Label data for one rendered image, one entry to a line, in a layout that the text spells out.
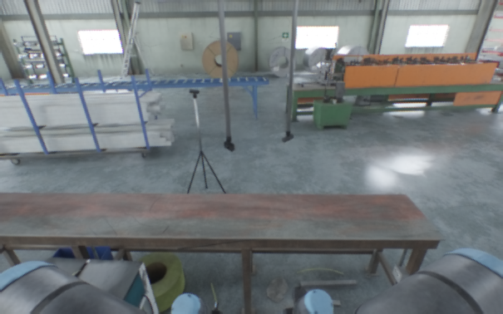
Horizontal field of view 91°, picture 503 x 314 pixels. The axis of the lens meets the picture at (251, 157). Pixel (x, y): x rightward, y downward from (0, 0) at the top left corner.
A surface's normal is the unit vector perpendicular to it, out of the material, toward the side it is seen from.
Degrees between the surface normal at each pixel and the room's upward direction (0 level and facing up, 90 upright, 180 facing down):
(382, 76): 90
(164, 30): 90
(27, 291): 5
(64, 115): 90
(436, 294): 18
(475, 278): 5
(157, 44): 90
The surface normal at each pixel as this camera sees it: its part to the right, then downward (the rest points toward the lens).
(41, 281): 0.09, -0.97
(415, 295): -0.51, -0.80
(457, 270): -0.12, -0.96
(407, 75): 0.09, 0.45
